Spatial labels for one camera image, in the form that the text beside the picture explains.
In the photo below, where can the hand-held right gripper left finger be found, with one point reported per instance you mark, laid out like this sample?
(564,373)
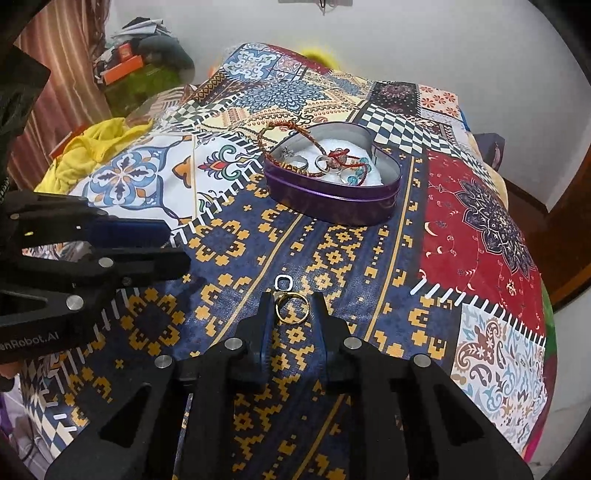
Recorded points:
(265,344)

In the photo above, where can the purple heart-shaped tin box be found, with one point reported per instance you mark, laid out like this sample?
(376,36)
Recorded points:
(332,203)

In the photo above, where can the striped brown curtain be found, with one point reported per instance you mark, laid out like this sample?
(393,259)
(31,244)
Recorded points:
(60,83)

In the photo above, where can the yellow cloth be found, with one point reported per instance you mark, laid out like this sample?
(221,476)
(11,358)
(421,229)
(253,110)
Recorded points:
(87,152)

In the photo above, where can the patchwork printed blanket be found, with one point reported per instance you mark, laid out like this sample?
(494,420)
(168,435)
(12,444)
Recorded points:
(369,286)

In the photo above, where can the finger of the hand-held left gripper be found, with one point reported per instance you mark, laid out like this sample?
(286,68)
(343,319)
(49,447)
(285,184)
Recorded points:
(147,267)
(129,228)

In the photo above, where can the pile of clothes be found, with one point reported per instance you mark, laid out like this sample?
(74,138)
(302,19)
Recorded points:
(161,46)

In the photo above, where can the dark purple bag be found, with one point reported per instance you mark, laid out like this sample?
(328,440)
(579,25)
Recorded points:
(490,150)

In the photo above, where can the green plastic bag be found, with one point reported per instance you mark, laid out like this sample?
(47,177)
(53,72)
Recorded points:
(138,92)

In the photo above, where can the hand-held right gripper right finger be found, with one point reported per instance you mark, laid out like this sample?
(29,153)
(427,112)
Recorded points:
(323,350)

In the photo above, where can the brown wooden door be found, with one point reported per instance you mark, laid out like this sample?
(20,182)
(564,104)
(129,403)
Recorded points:
(568,240)

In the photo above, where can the yellow curved tube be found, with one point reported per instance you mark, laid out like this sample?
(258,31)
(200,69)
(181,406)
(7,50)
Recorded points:
(323,53)

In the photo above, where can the upright orange box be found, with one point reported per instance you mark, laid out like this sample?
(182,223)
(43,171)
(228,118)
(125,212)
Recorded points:
(124,51)

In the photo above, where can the flat orange box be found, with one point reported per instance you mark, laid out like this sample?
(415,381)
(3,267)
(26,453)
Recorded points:
(123,70)

